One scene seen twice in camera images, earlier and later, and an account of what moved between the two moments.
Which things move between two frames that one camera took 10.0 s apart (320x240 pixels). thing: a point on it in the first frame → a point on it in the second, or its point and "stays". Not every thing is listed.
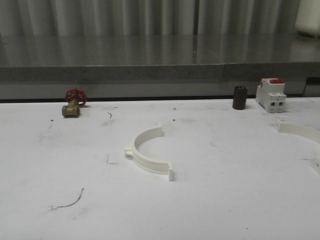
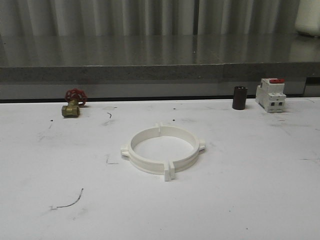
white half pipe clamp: [309, 133] → [198, 146]
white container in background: [308, 18] stays
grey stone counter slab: [155, 66] stays
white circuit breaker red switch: [270, 94] stays
